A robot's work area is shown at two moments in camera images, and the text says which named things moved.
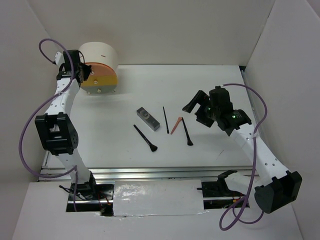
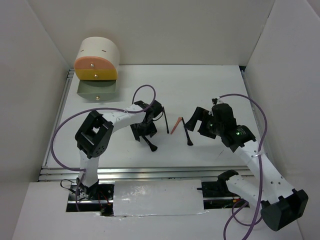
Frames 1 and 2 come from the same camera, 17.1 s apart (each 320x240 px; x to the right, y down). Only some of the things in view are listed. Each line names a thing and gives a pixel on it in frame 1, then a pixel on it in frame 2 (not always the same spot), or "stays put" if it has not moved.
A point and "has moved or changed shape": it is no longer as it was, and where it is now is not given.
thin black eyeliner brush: [166, 125] stays put
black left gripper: [88, 70] → [151, 130]
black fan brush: [153, 147] stays put
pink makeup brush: [179, 119] stays put
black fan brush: [189, 142] stays put
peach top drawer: [101, 69] has moved or changed shape
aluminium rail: [172, 173] stays put
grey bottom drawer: [99, 89] has moved or changed shape
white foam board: [157, 197] stays put
